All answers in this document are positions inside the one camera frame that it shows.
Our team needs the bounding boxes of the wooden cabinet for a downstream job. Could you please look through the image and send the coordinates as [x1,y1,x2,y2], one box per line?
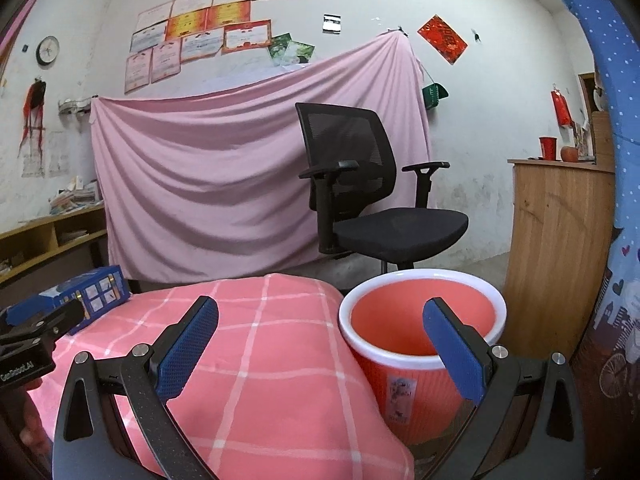
[502,158,617,361]

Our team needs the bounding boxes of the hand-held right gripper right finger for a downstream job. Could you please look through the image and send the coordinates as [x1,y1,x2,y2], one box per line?
[422,296,586,480]

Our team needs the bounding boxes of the pink checked blanket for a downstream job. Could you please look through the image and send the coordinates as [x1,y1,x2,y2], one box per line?
[25,273,416,480]

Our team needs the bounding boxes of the green hanging bag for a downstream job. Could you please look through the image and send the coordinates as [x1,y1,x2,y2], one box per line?
[422,81,449,109]

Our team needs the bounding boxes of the pink hanging sheet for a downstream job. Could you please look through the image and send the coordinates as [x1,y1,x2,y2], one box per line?
[90,30,433,283]

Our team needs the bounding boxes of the pink window curtain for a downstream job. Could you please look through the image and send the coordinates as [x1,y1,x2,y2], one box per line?
[0,0,56,61]

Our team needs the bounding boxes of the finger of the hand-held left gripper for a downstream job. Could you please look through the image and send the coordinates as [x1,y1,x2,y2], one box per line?
[4,296,63,327]
[0,300,86,350]

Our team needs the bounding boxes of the red paper wall poster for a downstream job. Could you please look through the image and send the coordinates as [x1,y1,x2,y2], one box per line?
[417,15,469,66]

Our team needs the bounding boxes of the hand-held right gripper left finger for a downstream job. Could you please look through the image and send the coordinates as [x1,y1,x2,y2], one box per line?
[52,295,221,480]

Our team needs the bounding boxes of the wooden frame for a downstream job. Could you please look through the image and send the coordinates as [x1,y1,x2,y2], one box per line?
[578,72,608,158]

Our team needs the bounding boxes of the wooden shelf unit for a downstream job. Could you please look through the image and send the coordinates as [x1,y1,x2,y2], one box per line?
[0,202,108,286]

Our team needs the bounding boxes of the round wall clock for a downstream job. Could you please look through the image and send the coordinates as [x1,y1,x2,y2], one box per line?
[36,36,61,66]

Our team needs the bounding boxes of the red hanging packet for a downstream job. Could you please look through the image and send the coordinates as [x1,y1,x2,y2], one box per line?
[551,85,575,128]

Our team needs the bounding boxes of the black office chair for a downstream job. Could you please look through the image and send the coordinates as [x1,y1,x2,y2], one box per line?
[295,102,470,271]

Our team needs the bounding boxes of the person's left hand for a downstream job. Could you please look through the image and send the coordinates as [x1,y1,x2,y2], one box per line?
[20,382,56,461]

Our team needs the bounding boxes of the white wall paper sheets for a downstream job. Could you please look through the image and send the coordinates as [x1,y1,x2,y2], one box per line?
[22,132,68,178]

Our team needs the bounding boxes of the red tassel decoration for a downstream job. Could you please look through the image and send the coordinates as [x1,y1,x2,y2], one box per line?
[19,79,49,156]

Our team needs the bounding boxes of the blue cardboard box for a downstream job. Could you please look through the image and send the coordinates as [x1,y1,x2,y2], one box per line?
[52,265,132,337]

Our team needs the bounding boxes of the pile of books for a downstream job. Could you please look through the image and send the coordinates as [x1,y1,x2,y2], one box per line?
[48,176,103,217]

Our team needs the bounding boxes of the group of wall certificates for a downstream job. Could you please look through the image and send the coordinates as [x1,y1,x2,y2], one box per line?
[124,0,305,94]

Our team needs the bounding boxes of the pink bin white rim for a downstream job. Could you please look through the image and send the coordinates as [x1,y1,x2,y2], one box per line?
[338,268,507,447]

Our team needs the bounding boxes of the small wall shelf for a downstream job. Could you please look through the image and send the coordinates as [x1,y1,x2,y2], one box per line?
[58,95,98,115]

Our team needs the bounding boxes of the green photo print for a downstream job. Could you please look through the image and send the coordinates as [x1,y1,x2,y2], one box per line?
[267,33,292,58]
[280,40,316,68]

